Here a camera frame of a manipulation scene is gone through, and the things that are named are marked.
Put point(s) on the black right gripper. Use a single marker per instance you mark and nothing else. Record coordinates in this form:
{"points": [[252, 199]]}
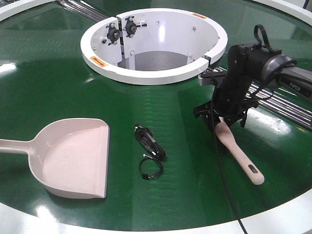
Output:
{"points": [[231, 110]]}

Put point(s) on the beige hand brush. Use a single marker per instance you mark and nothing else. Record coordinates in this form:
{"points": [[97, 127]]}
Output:
{"points": [[226, 137]]}

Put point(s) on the beige plastic dustpan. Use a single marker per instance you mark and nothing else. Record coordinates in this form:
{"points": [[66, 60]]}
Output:
{"points": [[69, 157]]}

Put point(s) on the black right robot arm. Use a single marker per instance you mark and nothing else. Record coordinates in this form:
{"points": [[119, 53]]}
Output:
{"points": [[251, 68]]}

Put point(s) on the white outer conveyor rim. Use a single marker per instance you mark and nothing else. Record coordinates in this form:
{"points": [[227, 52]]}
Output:
{"points": [[163, 173]]}

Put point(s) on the chrome roller bars right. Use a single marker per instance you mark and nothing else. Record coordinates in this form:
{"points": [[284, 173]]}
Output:
{"points": [[281, 105]]}

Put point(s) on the chrome roller bars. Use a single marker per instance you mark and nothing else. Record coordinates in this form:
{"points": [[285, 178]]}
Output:
{"points": [[82, 9], [281, 105]]}

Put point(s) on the orange warning sticker rear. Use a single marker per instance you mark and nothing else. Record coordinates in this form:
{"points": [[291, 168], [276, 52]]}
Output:
{"points": [[199, 15]]}

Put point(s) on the orange warning sticker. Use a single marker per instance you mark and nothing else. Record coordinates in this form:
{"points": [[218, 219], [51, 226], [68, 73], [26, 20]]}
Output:
{"points": [[98, 61], [199, 15]]}

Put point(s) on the orange warning sticker front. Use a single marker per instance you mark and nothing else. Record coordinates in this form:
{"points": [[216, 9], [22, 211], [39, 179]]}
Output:
{"points": [[98, 61]]}

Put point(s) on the chrome roller bars top left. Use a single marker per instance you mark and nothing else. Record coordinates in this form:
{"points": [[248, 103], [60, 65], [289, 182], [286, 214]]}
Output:
{"points": [[82, 9]]}

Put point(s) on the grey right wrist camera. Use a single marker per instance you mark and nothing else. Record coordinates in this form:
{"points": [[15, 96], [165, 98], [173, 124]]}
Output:
{"points": [[212, 78]]}

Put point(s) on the black bearing mount right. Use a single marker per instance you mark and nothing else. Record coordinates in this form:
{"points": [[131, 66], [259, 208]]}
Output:
{"points": [[131, 27]]}

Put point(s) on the black bearing mount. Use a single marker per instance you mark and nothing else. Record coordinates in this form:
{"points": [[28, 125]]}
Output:
{"points": [[131, 27], [113, 33]]}

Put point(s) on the black bearing mount left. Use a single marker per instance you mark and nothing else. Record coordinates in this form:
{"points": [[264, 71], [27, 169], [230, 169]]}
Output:
{"points": [[113, 33]]}

